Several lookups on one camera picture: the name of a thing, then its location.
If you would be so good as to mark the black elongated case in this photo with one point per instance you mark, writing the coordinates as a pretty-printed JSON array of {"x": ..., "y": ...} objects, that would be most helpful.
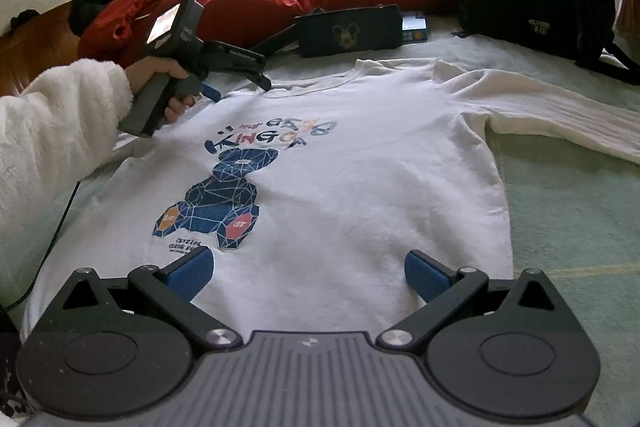
[{"x": 275, "y": 41}]

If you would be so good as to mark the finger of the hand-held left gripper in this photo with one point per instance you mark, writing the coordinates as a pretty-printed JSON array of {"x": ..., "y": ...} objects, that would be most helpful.
[
  {"x": 260, "y": 82},
  {"x": 210, "y": 91}
]

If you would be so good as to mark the person's left hand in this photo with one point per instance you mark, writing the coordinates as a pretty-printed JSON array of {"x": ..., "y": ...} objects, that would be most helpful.
[{"x": 155, "y": 68}]

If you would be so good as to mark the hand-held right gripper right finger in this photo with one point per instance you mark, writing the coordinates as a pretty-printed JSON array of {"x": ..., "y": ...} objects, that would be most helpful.
[{"x": 425, "y": 274}]

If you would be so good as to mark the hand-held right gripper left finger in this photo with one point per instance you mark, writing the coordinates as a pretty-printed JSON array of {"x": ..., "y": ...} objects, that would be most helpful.
[{"x": 192, "y": 274}]

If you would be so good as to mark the white bear-print t-shirt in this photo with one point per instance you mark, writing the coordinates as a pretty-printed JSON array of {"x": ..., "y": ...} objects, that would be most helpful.
[{"x": 350, "y": 182}]

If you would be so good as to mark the brown leather headboard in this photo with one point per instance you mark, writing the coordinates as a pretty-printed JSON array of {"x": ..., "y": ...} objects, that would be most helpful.
[{"x": 30, "y": 52}]

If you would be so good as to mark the person's left forearm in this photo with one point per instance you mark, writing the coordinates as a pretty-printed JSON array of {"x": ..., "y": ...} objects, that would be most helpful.
[{"x": 50, "y": 132}]

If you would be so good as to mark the dark mouse-emblem pouch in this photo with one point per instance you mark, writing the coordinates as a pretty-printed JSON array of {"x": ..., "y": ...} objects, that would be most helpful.
[{"x": 345, "y": 32}]

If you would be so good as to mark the blue flat box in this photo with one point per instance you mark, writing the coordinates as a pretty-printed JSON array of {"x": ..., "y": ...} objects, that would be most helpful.
[{"x": 415, "y": 29}]

